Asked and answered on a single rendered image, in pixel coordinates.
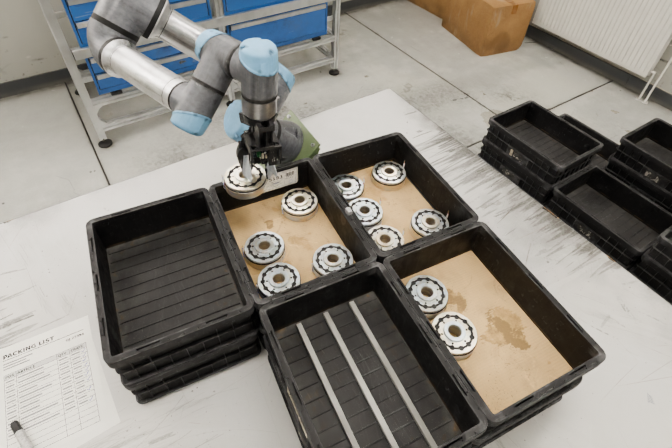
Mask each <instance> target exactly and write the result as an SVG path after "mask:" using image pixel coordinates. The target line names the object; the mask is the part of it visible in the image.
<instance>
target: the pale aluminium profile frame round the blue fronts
mask: <svg viewBox="0 0 672 448"><path fill-rule="evenodd" d="M330 1H333V7H332V15H331V16H327V21H331V20H332V29H331V28H329V27H328V26H327V34H326V36H322V37H320V36H318V37H314V38H311V39H307V41H303V42H300V43H296V44H292V45H288V46H285V47H281V48H277V49H278V57H280V56H283V55H287V54H291V53H294V52H298V51H301V50H305V49H309V48H312V47H315V48H317V49H318V50H319V51H320V52H322V53H323V54H324V55H325V56H326V57H324V58H320V59H317V60H313V61H310V62H306V63H303V64H300V65H296V66H293V67H289V68H287V69H288V70H289V71H290V72H291V73H292V74H293V75H294V74H297V73H300V72H304V71H307V70H310V69H314V68H317V67H320V66H324V65H327V64H330V63H331V67H332V68H333V69H331V70H329V74H330V75H334V76H335V75H338V74H339V70H337V69H335V68H338V53H339V29H340V5H341V0H293V1H288V2H284V3H279V4H275V5H270V6H266V7H261V8H257V9H252V10H248V11H243V12H239V13H234V14H230V15H226V16H224V14H223V12H222V6H221V0H212V5H213V11H214V16H213V17H212V19H208V20H203V21H199V22H195V23H196V24H198V25H200V26H201V27H203V28H205V29H206V30H208V29H214V28H216V29H217V30H218V31H220V32H223V33H225V26H227V25H231V24H235V23H240V22H244V21H248V20H253V19H257V18H261V17H265V16H270V15H274V14H278V13H282V12H287V11H291V10H295V9H300V8H304V7H308V6H312V5H317V4H321V3H325V2H330ZM38 2H39V4H40V7H41V9H42V11H43V13H44V16H45V18H46V20H47V23H48V25H49V27H50V29H51V32H52V34H53V36H54V39H55V41H56V43H57V45H58V48H59V50H60V52H61V55H62V57H63V59H64V61H65V64H66V66H67V68H68V71H69V73H70V75H71V77H72V80H73V82H74V84H75V87H76V88H77V90H75V94H76V95H80V97H81V99H82V101H83V104H84V106H85V108H86V110H87V112H88V115H89V117H90V119H91V121H92V123H93V126H94V128H95V130H96V132H97V134H98V137H99V139H100V142H99V143H98V146H99V147H100V148H108V147H110V146H111V145H112V144H113V142H112V140H111V139H107V137H106V134H105V132H104V131H107V130H111V129H114V128H117V127H121V126H124V125H127V124H131V123H134V122H137V121H141V120H144V119H147V118H151V117H154V116H157V115H161V114H164V113H167V112H170V111H171V110H169V109H168V108H166V107H165V106H163V105H159V106H156V107H152V108H149V109H146V110H142V111H139V112H135V113H132V114H128V115H125V116H122V117H118V118H115V119H111V120H108V121H107V120H104V119H101V118H100V117H98V115H97V113H98V111H99V109H100V107H102V106H103V105H107V104H111V103H114V102H118V101H121V100H125V99H129V98H132V97H136V96H139V95H143V94H145V93H144V92H142V91H141V90H139V89H138V88H136V87H132V88H129V89H125V90H121V89H120V90H116V91H113V92H110V94H106V95H103V96H99V97H95V98H91V99H90V96H89V94H88V90H87V89H86V87H85V84H84V83H87V82H91V81H93V78H92V76H91V73H90V71H89V69H86V70H80V69H78V68H77V65H76V63H75V61H77V60H81V59H86V58H90V57H93V56H92V54H91V52H90V49H89V46H87V47H82V48H80V46H78V47H74V48H69V46H68V44H67V41H66V39H65V37H64V34H63V32H62V30H61V27H60V25H59V22H58V20H57V19H60V18H65V17H68V16H67V13H66V11H65V10H63V11H58V12H54V10H53V8H52V6H51V3H50V1H49V0H38ZM158 41H162V40H160V39H158V38H153V39H149V40H148V39H146V38H144V37H142V36H141V37H140V39H139V41H138V42H137V44H136V46H141V45H145V44H149V43H153V42H158ZM330 42H331V50H330V49H328V48H327V47H326V46H325V45H323V44H327V43H330ZM74 59H75V61H74ZM237 91H240V90H239V88H238V85H237V83H236V82H234V81H232V82H231V83H230V85H229V87H228V89H227V91H226V93H225V95H227V97H228V99H229V100H230V101H228V102H227V103H226V105H227V107H228V106H229V105H230V104H231V103H233V101H235V93H234V92H237Z"/></svg>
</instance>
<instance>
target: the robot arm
mask: <svg viewBox="0 0 672 448"><path fill-rule="evenodd" d="M141 36H142V37H144V38H146V39H148V40H149V39H153V38H158V39H160V40H162V41H163V42H165V43H167V44H169V45H170V46H172V47H174V48H176V49H177V50H179V51H181V52H183V53H185V54H186V55H188V56H190V57H192V58H193V59H195V60H197V61H199V63H198V65H197V67H196V69H195V71H194V73H193V75H192V77H191V79H190V81H187V80H186V79H184V78H182V77H181V76H179V75H177V74H176V73H174V72H172V71H171V70H169V69H167V68H166V67H164V66H162V65H161V64H159V63H157V62H155V61H154V60H152V59H150V58H149V57H147V56H145V55H144V54H142V53H140V52H139V51H138V49H137V47H136V44H137V42H138V41H139V39H140V37H141ZM87 42H88V46H89V49H90V52H91V54H92V56H93V58H94V60H95V61H96V63H97V64H98V65H99V66H100V67H101V69H103V70H104V71H105V72H106V73H108V74H109V75H111V76H113V77H116V78H123V79H124V80H126V81H127V82H129V83H130V84H132V85H133V86H135V87H136V88H138V89H139V90H141V91H142V92H144V93H145V94H147V95H148V96H150V97H151V98H153V99H154V100H156V101H157V102H159V103H160V104H162V105H163V106H165V107H166V108H168V109H169V110H171V111H173V112H172V117H171V119H170V121H171V123H172V124H173V125H174V126H176V127H177V128H179V129H181V130H183V131H185V132H187V133H189V134H191V135H194V136H202V135H203V134H204V133H205V131H206V130H207V128H208V126H209V125H210V123H211V122H212V118H213V116H214V114H215V112H216V110H217V108H218V106H219V105H220V103H221V101H222V99H223V97H224V95H225V93H226V91H227V89H228V87H229V85H230V83H231V82H232V81H234V82H236V83H237V85H238V88H239V90H240V91H241V100H235V101H233V103H231V104H230V105H229V106H228V108H227V110H226V113H225V116H224V129H225V132H226V134H227V136H228V137H229V138H231V139H233V140H235V141H236V142H237V143H238V146H237V149H236V156H237V159H238V162H239V165H240V167H241V170H242V173H243V176H244V178H247V179H248V180H249V182H252V174H251V171H252V169H253V164H254V165H257V164H260V163H261V165H263V164H265V172H266V175H267V180H269V179H270V177H271V176H272V174H274V175H275V176H276V177H277V176H278V174H277V171H276V168H275V165H282V164H285V163H289V162H292V161H294V160H295V158H296V157H297V156H298V154H299V153H300V151H301V148H302V145H303V131H302V129H301V127H300V126H299V125H298V124H296V123H294V122H292V121H288V120H277V119H276V118H277V116H278V114H279V112H280V110H281V108H282V107H283V105H284V103H285V101H286V99H287V97H288V95H289V93H291V89H292V87H293V85H294V83H295V77H294V75H293V74H292V73H291V72H290V71H289V70H288V69H287V68H286V67H284V66H283V65H282V64H281V63H279V62H278V49H277V47H276V45H275V44H274V43H273V42H271V41H270V40H267V39H261V38H249V39H246V40H244V41H243V42H241V41H239V40H237V39H235V38H233V37H232V36H231V35H229V34H227V33H223V32H220V31H218V30H215V29H208V30H206V29H205V28H203V27H201V26H200V25H198V24H196V23H195V22H193V21H191V20H190V19H188V18H187V17H185V16H183V15H182V14H180V13H178V12H177V11H175V10H173V9H172V8H171V6H170V4H169V1H168V0H98V2H97V4H96V6H95V8H94V10H93V13H92V15H91V17H90V18H89V21H88V24H87Z"/></svg>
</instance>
